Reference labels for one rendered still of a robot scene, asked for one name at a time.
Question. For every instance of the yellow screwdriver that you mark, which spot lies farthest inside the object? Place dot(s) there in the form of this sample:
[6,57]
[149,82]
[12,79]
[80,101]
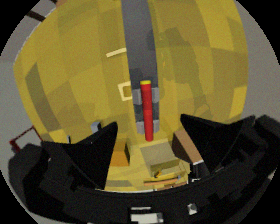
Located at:
[158,174]

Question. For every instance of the red cylinder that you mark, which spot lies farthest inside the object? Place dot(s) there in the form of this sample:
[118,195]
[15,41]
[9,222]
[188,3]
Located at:
[147,109]

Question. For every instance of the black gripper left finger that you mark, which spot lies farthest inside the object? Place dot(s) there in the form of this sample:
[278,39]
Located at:
[90,156]

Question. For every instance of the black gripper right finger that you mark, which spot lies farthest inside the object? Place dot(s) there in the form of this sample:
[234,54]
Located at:
[214,140]

